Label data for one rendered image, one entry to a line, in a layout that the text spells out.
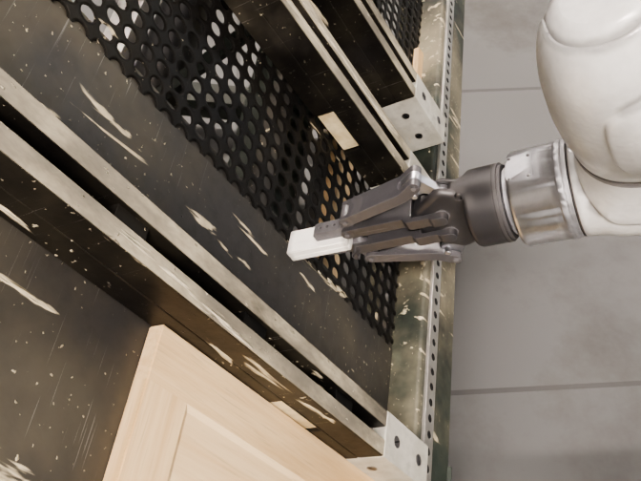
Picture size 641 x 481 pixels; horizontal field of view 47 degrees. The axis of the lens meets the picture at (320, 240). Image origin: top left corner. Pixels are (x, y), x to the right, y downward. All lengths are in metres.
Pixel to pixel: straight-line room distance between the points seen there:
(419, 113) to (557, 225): 0.71
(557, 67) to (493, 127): 2.27
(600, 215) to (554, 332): 1.65
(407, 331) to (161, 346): 0.55
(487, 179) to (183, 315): 0.31
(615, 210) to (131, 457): 0.46
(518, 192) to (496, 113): 2.16
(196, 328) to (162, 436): 0.10
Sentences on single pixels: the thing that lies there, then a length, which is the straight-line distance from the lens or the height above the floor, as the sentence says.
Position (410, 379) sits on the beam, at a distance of 1.15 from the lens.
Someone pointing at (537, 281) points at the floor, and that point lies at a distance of 2.39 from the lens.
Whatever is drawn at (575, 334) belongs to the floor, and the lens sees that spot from 2.32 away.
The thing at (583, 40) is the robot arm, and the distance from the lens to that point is 0.49.
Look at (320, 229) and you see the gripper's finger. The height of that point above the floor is 1.32.
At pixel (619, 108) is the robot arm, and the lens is 0.51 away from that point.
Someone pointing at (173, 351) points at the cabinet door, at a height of 1.29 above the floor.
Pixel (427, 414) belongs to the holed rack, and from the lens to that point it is 1.14.
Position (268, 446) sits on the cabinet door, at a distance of 0.84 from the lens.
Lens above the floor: 1.93
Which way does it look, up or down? 54 degrees down
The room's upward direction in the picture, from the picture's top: straight up
